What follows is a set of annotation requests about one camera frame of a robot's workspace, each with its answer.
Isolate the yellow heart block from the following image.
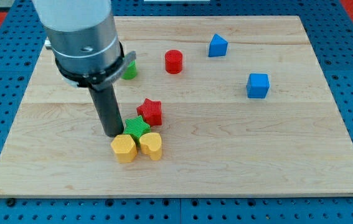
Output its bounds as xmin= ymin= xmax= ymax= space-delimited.
xmin=139 ymin=133 xmax=162 ymax=161

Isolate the red star block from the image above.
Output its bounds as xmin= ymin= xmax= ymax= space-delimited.
xmin=136 ymin=98 xmax=162 ymax=126

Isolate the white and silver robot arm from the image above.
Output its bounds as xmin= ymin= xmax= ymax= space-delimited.
xmin=32 ymin=0 xmax=136 ymax=90

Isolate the green cylinder block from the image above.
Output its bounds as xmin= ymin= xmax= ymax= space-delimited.
xmin=122 ymin=60 xmax=138 ymax=80

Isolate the red cylinder block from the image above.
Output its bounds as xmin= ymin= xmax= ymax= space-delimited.
xmin=164 ymin=49 xmax=183 ymax=74

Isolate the blue triangular prism block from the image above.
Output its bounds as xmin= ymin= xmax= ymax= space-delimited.
xmin=208 ymin=34 xmax=228 ymax=57

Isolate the blue cube block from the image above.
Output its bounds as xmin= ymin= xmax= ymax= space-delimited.
xmin=246 ymin=73 xmax=270 ymax=98

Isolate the light wooden board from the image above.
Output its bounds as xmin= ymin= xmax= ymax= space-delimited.
xmin=0 ymin=16 xmax=353 ymax=198

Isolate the green star block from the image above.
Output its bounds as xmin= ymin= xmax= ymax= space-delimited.
xmin=123 ymin=115 xmax=151 ymax=146

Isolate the yellow hexagon block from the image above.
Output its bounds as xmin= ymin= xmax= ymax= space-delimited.
xmin=111 ymin=134 xmax=137 ymax=163

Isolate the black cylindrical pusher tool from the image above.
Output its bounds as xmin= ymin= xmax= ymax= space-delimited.
xmin=88 ymin=85 xmax=124 ymax=137

